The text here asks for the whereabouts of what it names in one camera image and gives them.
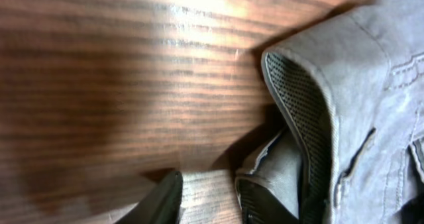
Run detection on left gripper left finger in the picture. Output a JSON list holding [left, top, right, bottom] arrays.
[[115, 171, 184, 224]]

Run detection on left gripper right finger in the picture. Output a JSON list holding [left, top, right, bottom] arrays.
[[237, 180, 298, 224]]

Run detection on grey shorts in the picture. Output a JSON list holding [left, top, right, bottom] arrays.
[[235, 0, 423, 223]]

